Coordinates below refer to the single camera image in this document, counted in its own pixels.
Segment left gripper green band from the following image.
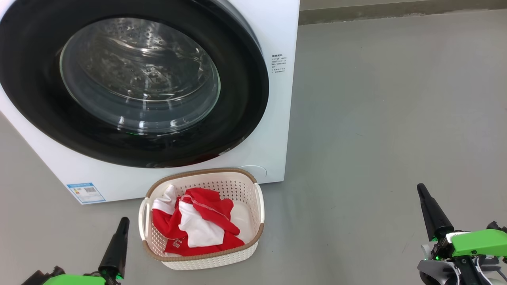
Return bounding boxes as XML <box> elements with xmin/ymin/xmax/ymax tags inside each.
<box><xmin>42</xmin><ymin>217</ymin><xmax>130</xmax><ymax>285</ymax></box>

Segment round white filter cover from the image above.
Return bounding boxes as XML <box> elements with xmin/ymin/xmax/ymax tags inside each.
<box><xmin>238</xmin><ymin>165</ymin><xmax>267</xmax><ymax>183</ymax></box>

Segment white front-load washing machine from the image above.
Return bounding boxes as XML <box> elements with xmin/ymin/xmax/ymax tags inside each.
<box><xmin>0</xmin><ymin>0</ymin><xmax>300</xmax><ymax>205</ymax></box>

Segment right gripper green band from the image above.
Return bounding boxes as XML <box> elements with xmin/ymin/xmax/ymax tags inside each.
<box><xmin>417</xmin><ymin>183</ymin><xmax>507</xmax><ymax>277</ymax></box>

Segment black round glass washer door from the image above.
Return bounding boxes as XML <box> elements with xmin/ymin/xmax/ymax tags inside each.
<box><xmin>0</xmin><ymin>0</ymin><xmax>270</xmax><ymax>168</ymax></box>

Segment red and white garment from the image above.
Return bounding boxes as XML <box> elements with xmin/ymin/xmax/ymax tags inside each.
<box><xmin>152</xmin><ymin>185</ymin><xmax>245</xmax><ymax>257</ymax></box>

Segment cream perforated laundry basket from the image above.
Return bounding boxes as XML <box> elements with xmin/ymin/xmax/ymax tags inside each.
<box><xmin>139</xmin><ymin>168</ymin><xmax>265</xmax><ymax>270</ymax></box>

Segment blue energy label sticker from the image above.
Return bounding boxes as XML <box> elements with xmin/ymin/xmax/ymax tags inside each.
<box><xmin>67</xmin><ymin>182</ymin><xmax>106</xmax><ymax>204</ymax></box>

